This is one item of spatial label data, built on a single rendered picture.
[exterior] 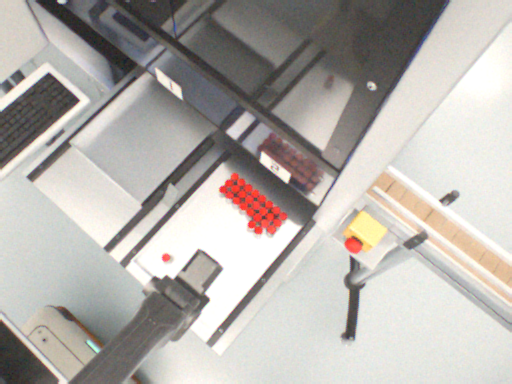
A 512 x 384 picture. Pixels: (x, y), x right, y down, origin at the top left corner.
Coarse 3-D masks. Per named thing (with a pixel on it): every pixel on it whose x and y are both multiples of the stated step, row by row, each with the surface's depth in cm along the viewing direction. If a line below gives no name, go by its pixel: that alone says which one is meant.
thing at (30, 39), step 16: (0, 0) 126; (16, 0) 130; (0, 16) 129; (16, 16) 133; (32, 16) 138; (0, 32) 133; (16, 32) 137; (32, 32) 142; (0, 48) 137; (16, 48) 141; (32, 48) 146; (0, 64) 141; (16, 64) 146; (0, 80) 145
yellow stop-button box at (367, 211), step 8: (368, 208) 111; (360, 216) 110; (368, 216) 110; (376, 216) 110; (352, 224) 110; (360, 224) 110; (368, 224) 110; (376, 224) 110; (384, 224) 110; (344, 232) 114; (352, 232) 110; (360, 232) 109; (368, 232) 109; (376, 232) 109; (384, 232) 109; (360, 240) 111; (368, 240) 109; (376, 240) 109; (368, 248) 111
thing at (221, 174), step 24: (216, 192) 128; (192, 216) 126; (216, 216) 126; (240, 216) 126; (168, 240) 123; (192, 240) 124; (216, 240) 124; (240, 240) 124; (264, 240) 124; (288, 240) 120; (144, 264) 121; (240, 264) 122; (264, 264) 122; (216, 288) 120; (240, 288) 120; (216, 312) 118
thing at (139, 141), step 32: (128, 96) 137; (160, 96) 137; (96, 128) 133; (128, 128) 134; (160, 128) 134; (192, 128) 134; (96, 160) 130; (128, 160) 130; (160, 160) 131; (128, 192) 124
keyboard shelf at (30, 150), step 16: (48, 64) 149; (32, 80) 147; (64, 80) 147; (16, 96) 145; (80, 96) 145; (80, 112) 146; (48, 128) 142; (32, 144) 140; (16, 160) 139; (0, 176) 137
